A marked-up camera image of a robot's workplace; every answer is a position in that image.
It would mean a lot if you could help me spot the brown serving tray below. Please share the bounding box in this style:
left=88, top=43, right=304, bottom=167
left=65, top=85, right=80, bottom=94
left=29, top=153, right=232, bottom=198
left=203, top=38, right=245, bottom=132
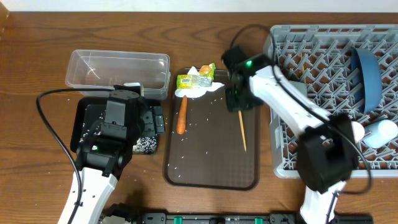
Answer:
left=162, top=68, right=260, bottom=191

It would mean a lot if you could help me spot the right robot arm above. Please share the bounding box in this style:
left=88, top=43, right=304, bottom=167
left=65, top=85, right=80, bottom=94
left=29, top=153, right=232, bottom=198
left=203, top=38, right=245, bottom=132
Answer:
left=221, top=46, right=358, bottom=223

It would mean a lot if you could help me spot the dark blue plate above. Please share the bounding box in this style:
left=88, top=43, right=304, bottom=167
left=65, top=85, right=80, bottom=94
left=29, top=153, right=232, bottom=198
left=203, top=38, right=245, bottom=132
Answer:
left=351, top=49, right=382, bottom=113

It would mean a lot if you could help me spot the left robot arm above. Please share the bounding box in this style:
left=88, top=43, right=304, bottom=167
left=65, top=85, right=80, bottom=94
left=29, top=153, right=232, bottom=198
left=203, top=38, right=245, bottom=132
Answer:
left=59, top=90, right=165, bottom=223

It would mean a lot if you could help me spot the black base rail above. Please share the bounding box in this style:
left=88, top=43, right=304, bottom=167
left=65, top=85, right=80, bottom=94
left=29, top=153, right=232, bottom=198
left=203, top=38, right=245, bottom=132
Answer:
left=102, top=212, right=374, bottom=224

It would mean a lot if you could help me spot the light blue rice bowl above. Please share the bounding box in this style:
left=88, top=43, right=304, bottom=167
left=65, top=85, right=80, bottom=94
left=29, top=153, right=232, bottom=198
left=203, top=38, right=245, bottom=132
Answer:
left=290, top=81, right=307, bottom=96

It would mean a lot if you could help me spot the small blue cup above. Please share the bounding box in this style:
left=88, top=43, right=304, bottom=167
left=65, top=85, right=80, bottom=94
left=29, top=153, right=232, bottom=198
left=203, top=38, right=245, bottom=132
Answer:
left=363, top=119, right=397, bottom=149

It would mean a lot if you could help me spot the cooked white rice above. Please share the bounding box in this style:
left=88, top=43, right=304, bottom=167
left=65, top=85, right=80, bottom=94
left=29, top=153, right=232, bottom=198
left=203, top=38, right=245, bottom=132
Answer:
left=77, top=111, right=159, bottom=155

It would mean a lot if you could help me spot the orange snack wrapper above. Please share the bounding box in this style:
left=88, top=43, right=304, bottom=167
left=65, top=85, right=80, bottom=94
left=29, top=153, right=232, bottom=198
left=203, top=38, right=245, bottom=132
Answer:
left=198, top=63, right=216, bottom=80

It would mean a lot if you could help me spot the black waste tray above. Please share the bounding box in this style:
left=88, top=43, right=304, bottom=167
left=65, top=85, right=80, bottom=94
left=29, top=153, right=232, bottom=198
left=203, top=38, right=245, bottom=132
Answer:
left=70, top=97, right=161, bottom=152

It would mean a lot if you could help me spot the small pink cup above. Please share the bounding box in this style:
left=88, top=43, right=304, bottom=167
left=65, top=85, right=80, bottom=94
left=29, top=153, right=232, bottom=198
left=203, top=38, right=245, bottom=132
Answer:
left=351, top=121, right=365, bottom=143

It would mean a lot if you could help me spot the grey dishwasher rack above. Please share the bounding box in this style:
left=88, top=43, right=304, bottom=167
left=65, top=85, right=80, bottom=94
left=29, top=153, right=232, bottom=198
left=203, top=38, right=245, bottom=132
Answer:
left=269, top=24, right=397, bottom=179

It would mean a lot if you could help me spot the orange carrot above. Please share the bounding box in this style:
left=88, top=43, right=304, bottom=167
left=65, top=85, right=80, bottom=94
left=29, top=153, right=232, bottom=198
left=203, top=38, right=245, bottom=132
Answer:
left=177, top=96, right=188, bottom=134

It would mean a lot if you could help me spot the green snack wrapper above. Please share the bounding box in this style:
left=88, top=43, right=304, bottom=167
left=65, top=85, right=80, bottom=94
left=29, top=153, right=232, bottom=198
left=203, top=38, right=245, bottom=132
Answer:
left=177, top=75, right=213, bottom=89

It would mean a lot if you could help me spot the white napkin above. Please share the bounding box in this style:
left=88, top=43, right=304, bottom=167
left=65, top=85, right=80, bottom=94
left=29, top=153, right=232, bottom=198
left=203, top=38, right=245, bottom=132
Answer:
left=174, top=67, right=224, bottom=98

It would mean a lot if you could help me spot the clear plastic bin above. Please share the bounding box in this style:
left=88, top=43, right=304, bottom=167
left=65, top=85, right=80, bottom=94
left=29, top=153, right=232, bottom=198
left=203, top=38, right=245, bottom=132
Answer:
left=65, top=49, right=170, bottom=100

